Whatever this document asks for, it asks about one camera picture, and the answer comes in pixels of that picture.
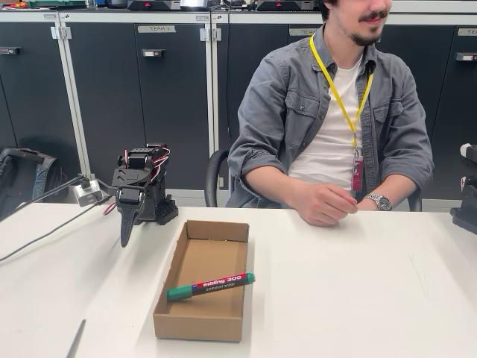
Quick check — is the green black edding marker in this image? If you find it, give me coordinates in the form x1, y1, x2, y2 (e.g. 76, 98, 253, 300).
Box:
165, 271, 257, 302

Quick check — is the man's right forearm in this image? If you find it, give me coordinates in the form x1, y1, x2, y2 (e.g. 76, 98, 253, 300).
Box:
238, 163, 310, 214

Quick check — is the man's left forearm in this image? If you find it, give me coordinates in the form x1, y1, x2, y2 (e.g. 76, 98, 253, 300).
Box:
367, 168, 420, 212

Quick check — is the man's right hand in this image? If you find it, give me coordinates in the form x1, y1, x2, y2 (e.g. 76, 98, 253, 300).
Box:
296, 182, 359, 227

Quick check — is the open brown cardboard box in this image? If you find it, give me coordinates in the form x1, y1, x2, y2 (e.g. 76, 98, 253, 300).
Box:
152, 219, 250, 343

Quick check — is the black grey backpack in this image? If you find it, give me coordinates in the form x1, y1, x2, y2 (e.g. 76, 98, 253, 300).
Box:
0, 146, 70, 222

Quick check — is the tape label team four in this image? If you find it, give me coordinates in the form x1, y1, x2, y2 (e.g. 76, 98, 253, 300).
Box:
136, 25, 177, 34

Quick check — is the man in grey overshirt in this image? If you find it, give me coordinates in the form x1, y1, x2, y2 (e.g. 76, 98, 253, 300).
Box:
226, 0, 435, 210

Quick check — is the black device with red triangle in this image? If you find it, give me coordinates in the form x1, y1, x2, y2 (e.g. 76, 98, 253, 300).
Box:
256, 0, 316, 11
127, 0, 182, 11

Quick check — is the green case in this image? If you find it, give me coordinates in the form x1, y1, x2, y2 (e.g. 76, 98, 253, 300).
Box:
28, 0, 87, 8

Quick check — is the magenta badge card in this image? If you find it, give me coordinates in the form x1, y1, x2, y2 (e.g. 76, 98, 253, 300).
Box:
351, 147, 364, 192

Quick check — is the silver metal wristwatch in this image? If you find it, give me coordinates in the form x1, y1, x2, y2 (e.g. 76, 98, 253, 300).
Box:
363, 192, 394, 212

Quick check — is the silver gripper camera box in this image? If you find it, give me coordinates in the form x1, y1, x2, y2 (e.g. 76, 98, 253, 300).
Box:
73, 178, 104, 208

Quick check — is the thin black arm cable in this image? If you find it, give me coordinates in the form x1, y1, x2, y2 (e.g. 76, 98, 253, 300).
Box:
0, 197, 113, 263

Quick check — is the thick black camera cable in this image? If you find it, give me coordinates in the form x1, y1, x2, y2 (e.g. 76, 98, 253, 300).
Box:
0, 177, 90, 224

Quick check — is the yellow lanyard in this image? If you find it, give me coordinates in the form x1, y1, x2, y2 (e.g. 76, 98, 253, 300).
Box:
309, 35, 374, 148

